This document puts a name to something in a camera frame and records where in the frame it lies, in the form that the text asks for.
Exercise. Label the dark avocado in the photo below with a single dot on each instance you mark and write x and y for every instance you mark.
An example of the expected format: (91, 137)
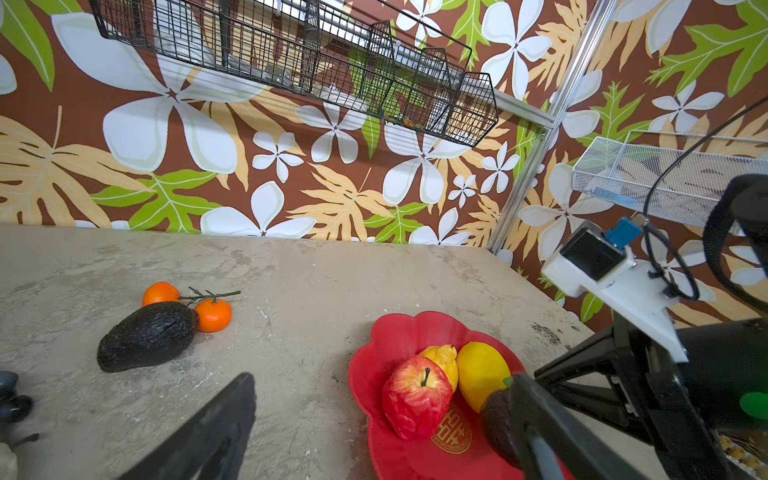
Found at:
(150, 336)

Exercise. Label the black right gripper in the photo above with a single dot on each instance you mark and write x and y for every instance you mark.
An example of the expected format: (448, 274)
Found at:
(662, 412)

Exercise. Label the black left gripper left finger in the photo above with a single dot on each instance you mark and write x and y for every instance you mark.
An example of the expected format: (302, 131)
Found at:
(211, 444)

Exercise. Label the red apple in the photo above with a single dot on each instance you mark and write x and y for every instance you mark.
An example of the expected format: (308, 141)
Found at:
(416, 398)

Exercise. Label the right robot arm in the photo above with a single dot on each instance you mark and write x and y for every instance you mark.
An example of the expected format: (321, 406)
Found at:
(726, 370)

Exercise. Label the white mesh basket right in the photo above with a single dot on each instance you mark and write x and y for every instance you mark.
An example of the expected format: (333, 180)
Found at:
(657, 177)

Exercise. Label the red flower-shaped fruit bowl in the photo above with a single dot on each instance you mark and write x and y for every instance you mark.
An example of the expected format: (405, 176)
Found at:
(458, 450)

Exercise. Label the aluminium rear crossbar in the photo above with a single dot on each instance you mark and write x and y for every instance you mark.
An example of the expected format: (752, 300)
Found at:
(525, 111)

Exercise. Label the orange tangerine pair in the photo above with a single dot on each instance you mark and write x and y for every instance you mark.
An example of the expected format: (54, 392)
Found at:
(214, 311)

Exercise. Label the black grape bunch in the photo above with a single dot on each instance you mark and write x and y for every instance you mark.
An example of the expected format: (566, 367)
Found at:
(14, 407)

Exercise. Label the dark purple passion fruit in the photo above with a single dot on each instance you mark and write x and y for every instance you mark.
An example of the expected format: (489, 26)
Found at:
(496, 423)

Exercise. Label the small yellow orange fruit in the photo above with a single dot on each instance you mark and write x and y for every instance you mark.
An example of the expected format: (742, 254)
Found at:
(445, 357)

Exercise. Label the blue object in basket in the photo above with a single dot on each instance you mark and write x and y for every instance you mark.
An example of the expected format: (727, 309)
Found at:
(608, 195)

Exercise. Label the black wire basket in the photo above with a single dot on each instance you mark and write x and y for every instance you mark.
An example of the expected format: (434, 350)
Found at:
(413, 76)

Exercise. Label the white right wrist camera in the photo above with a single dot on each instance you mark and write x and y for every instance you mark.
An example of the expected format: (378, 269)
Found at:
(602, 263)

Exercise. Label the yellow lemon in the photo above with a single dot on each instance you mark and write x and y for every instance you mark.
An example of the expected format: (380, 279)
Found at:
(483, 375)

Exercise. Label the aluminium frame post right rear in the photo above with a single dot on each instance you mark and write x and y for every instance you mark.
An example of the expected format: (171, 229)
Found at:
(584, 51)

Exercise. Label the white garlic bulb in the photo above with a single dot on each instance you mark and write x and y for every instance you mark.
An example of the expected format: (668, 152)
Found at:
(9, 469)

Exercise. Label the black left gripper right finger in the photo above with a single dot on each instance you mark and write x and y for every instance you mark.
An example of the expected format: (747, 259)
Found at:
(551, 443)

